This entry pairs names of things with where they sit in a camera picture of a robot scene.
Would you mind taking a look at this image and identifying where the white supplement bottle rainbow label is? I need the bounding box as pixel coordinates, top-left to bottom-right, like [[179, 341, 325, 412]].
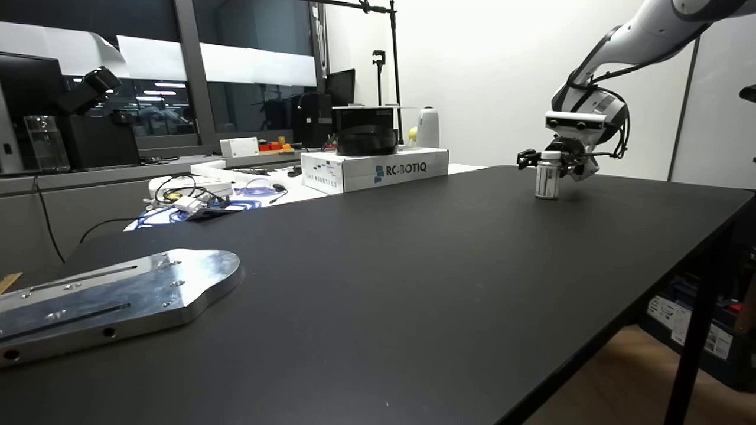
[[534, 150, 566, 200]]

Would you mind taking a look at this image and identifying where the white desk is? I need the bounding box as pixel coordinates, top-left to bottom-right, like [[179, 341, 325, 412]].
[[190, 153, 488, 208]]

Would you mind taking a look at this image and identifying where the white cable bundle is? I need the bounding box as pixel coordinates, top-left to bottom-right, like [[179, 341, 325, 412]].
[[146, 174, 231, 222]]

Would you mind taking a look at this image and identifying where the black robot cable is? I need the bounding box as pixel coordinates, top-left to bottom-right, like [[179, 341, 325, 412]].
[[594, 80, 633, 163]]

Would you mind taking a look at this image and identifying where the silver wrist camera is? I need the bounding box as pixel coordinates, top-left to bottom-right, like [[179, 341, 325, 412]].
[[543, 107, 611, 130]]

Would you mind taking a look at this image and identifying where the white printed carton box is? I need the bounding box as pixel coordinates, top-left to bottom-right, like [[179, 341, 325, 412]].
[[301, 146, 452, 195]]

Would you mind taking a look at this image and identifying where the silver metal plate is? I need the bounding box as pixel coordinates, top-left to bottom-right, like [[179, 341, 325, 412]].
[[0, 244, 246, 370]]

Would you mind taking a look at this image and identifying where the black box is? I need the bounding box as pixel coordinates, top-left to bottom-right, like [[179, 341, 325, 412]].
[[331, 103, 400, 158]]

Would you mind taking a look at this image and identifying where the black computer monitor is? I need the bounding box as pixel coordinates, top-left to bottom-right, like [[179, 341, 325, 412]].
[[325, 65, 360, 107]]

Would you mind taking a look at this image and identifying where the blue and white clutter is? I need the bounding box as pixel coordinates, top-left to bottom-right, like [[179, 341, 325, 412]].
[[123, 177, 280, 233]]

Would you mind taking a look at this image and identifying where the dark crate with white labels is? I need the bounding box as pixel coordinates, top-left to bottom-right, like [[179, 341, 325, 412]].
[[644, 267, 756, 393]]

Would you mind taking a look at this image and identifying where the black table leg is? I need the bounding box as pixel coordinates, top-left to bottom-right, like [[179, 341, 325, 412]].
[[661, 222, 739, 425]]

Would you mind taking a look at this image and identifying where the black light stand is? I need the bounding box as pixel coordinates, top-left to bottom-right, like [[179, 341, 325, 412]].
[[372, 46, 390, 107]]

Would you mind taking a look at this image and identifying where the grey device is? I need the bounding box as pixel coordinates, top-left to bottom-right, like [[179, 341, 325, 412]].
[[22, 113, 73, 174]]

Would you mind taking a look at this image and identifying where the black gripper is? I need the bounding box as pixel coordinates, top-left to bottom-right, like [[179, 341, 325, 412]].
[[516, 125, 611, 184]]

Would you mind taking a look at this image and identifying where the black camera on mount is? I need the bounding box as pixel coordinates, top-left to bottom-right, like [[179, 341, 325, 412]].
[[54, 63, 123, 119]]

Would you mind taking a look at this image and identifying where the dark window frame post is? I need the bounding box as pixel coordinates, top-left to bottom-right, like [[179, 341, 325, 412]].
[[172, 0, 222, 153]]

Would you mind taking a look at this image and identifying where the white plastic jug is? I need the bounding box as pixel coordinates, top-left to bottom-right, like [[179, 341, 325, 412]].
[[415, 103, 442, 150]]

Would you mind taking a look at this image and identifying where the small white box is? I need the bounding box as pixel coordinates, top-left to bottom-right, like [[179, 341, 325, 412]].
[[218, 135, 262, 163]]

